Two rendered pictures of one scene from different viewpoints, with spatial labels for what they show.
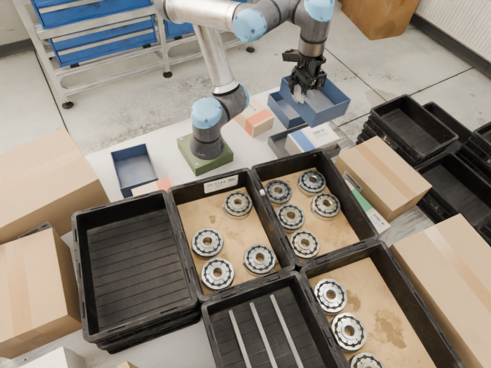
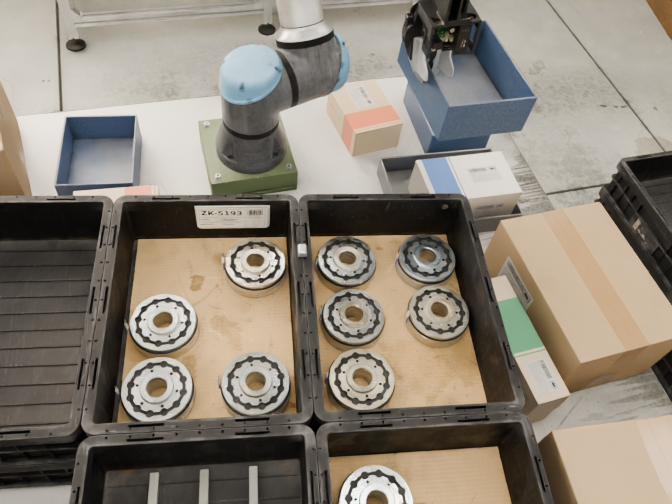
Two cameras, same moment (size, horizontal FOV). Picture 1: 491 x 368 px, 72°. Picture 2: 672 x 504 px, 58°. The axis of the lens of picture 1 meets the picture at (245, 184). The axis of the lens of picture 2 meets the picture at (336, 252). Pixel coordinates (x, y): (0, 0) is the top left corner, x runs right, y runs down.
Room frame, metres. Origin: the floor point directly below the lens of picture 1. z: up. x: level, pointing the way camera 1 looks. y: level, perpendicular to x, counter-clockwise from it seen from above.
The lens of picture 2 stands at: (0.09, -0.23, 1.72)
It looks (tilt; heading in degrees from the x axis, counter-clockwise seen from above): 54 degrees down; 12
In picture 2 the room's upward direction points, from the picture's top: 10 degrees clockwise
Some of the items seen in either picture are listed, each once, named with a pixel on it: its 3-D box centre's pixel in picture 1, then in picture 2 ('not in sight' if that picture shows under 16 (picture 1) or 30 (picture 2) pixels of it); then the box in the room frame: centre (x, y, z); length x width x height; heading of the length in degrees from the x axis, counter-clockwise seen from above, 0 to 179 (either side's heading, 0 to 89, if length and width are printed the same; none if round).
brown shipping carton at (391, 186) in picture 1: (376, 182); (573, 297); (0.85, -0.53, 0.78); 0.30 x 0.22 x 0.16; 37
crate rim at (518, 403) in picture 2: (310, 201); (400, 295); (0.62, -0.23, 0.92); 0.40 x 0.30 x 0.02; 26
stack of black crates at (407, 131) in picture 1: (396, 149); (660, 255); (1.43, -0.89, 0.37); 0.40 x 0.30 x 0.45; 36
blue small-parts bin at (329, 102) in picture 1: (313, 96); (463, 77); (0.95, -0.20, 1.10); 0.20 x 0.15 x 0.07; 36
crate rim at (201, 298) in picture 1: (227, 227); (204, 301); (0.49, 0.04, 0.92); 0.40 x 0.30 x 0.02; 26
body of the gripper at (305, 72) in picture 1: (309, 69); (446, 3); (0.88, -0.15, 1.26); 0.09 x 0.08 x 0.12; 34
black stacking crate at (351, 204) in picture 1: (307, 209); (394, 311); (0.62, -0.23, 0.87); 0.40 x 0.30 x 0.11; 26
